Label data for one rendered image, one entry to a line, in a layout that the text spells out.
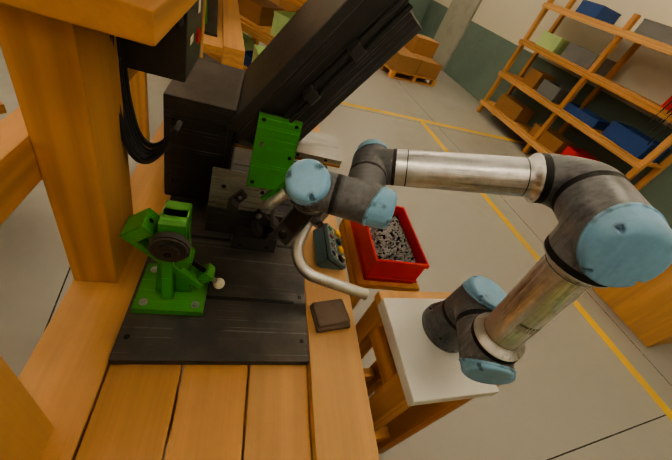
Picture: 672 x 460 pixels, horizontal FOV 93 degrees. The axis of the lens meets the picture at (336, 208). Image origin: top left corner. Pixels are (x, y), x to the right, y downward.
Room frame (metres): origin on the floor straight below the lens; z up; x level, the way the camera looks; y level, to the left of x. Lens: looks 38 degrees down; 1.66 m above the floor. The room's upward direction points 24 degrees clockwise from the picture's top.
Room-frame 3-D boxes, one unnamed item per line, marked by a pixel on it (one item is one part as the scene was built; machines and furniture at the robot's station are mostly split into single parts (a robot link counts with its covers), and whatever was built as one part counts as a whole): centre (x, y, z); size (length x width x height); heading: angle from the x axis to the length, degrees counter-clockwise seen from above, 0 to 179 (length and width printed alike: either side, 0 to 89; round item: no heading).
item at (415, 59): (7.33, -0.14, 0.37); 1.20 x 0.80 x 0.74; 128
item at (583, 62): (5.86, -2.77, 1.10); 3.01 x 0.55 x 2.20; 30
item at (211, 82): (0.85, 0.49, 1.07); 0.30 x 0.18 x 0.34; 23
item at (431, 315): (0.65, -0.46, 0.94); 0.15 x 0.15 x 0.10
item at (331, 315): (0.52, -0.11, 0.91); 0.10 x 0.08 x 0.03; 124
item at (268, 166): (0.76, 0.23, 1.17); 0.13 x 0.12 x 0.20; 23
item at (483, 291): (0.64, -0.46, 1.06); 0.13 x 0.12 x 0.14; 4
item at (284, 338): (0.81, 0.32, 0.89); 1.10 x 0.42 x 0.02; 23
